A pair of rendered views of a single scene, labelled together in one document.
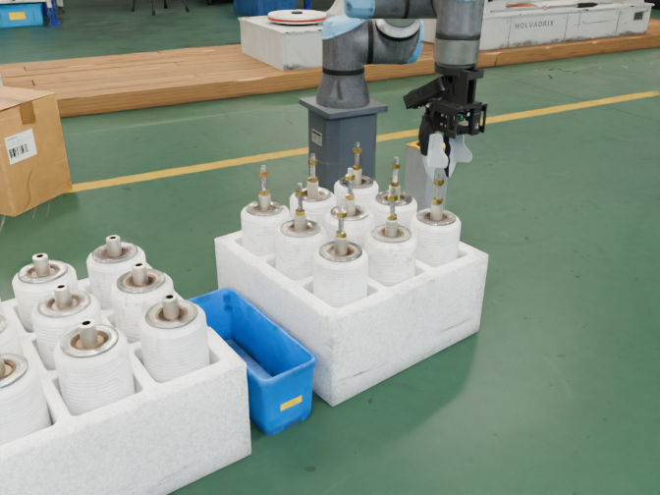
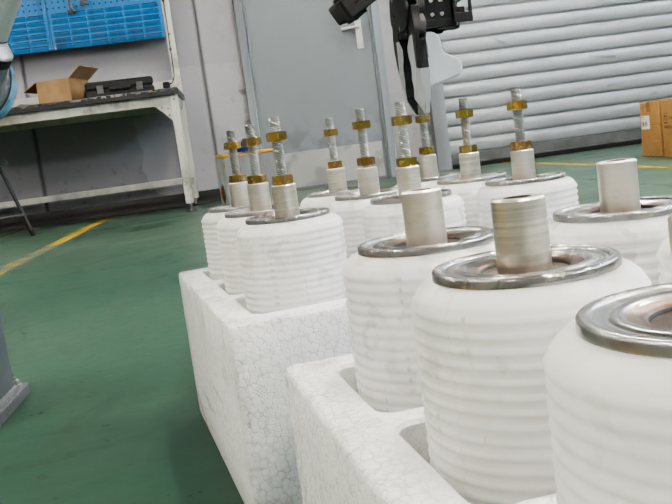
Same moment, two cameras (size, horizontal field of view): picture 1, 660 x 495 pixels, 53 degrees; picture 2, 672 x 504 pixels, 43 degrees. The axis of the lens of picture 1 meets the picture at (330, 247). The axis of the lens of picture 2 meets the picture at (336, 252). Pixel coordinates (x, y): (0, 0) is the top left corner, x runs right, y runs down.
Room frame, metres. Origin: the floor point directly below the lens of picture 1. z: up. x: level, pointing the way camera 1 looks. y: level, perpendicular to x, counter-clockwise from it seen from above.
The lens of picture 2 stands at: (0.87, 0.81, 0.31)
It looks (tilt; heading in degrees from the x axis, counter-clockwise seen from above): 7 degrees down; 293
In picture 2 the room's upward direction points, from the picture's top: 8 degrees counter-clockwise
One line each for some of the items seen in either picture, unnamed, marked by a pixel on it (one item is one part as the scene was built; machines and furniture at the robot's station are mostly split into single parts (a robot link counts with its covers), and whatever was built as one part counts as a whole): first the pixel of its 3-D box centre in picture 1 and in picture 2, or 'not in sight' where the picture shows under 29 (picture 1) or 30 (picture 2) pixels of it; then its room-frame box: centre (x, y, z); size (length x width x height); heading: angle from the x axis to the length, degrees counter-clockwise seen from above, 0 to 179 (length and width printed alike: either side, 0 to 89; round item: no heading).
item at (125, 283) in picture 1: (140, 281); (620, 211); (0.91, 0.30, 0.25); 0.08 x 0.08 x 0.01
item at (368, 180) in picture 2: (349, 206); (368, 182); (1.18, -0.04, 0.26); 0.02 x 0.02 x 0.03
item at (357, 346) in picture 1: (348, 285); (389, 342); (1.18, -0.04, 0.09); 0.39 x 0.39 x 0.18; 38
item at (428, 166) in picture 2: (436, 211); (428, 168); (1.17, -0.20, 0.26); 0.02 x 0.02 x 0.03
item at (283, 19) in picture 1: (297, 17); not in sight; (3.61, 0.18, 0.29); 0.30 x 0.30 x 0.06
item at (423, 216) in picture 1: (436, 217); (429, 178); (1.17, -0.20, 0.25); 0.08 x 0.08 x 0.01
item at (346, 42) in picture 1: (346, 40); not in sight; (1.85, -0.04, 0.47); 0.13 x 0.12 x 0.14; 94
